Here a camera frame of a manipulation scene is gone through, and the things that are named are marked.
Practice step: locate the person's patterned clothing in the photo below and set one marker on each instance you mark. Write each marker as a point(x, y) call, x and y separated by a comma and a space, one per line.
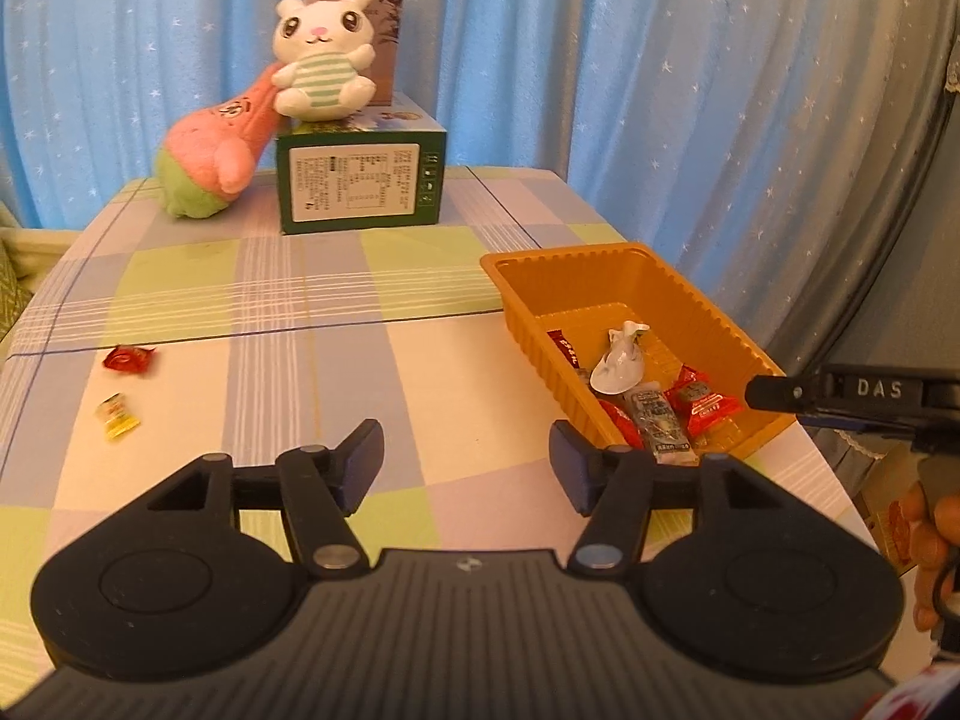
point(919, 694)

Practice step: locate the checked tablecloth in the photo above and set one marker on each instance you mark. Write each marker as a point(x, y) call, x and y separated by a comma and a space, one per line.
point(300, 360)

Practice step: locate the red snack packet dark picture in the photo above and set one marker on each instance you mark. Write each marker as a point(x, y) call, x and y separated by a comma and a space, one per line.
point(701, 399)

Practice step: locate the person's right hand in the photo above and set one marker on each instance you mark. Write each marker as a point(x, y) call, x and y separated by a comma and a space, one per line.
point(934, 547)

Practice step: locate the light green sofa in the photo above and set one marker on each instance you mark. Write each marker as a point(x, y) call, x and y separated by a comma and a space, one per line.
point(41, 244)

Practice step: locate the silver snack packet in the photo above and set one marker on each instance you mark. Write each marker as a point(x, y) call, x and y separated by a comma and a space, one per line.
point(660, 420)

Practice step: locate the green patterned cushion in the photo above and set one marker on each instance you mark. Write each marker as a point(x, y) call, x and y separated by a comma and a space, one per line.
point(9, 277)

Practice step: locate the red snack packet white print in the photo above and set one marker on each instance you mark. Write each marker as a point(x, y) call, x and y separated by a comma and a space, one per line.
point(624, 422)

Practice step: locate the pink green plush toy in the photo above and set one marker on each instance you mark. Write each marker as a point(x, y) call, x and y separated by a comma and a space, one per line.
point(217, 150)

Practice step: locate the yellow orange printed box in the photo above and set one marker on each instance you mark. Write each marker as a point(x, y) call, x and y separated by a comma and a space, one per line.
point(885, 510)

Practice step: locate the long red snack packet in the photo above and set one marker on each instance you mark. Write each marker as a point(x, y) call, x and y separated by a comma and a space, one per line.
point(564, 349)

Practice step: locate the white bunny plush toy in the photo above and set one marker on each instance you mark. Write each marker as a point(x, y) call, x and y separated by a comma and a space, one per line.
point(322, 52)

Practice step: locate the blue star curtain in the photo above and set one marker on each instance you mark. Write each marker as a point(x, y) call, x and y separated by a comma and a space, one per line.
point(562, 52)

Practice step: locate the small yellow red snack packet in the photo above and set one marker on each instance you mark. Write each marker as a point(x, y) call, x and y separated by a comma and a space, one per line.
point(116, 416)

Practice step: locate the white clear snack packet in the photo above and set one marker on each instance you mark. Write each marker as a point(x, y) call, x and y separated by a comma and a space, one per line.
point(619, 364)

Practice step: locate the small red candy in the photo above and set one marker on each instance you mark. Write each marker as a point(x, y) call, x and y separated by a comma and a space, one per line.
point(131, 358)

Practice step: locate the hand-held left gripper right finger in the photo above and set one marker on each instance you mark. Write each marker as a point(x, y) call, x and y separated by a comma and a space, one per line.
point(570, 469)

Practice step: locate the green box with white label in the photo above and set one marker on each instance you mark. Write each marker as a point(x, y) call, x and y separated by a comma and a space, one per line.
point(352, 180)

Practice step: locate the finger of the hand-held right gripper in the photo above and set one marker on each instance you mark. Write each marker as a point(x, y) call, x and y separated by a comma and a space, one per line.
point(784, 392)
point(862, 424)

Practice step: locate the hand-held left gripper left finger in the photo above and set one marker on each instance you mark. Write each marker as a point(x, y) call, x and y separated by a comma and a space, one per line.
point(360, 465)

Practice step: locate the brown printed box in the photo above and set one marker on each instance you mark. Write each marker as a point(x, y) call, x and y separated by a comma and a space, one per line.
point(386, 37)

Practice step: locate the orange plastic tray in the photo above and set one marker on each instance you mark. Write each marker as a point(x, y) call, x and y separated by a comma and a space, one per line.
point(600, 277)

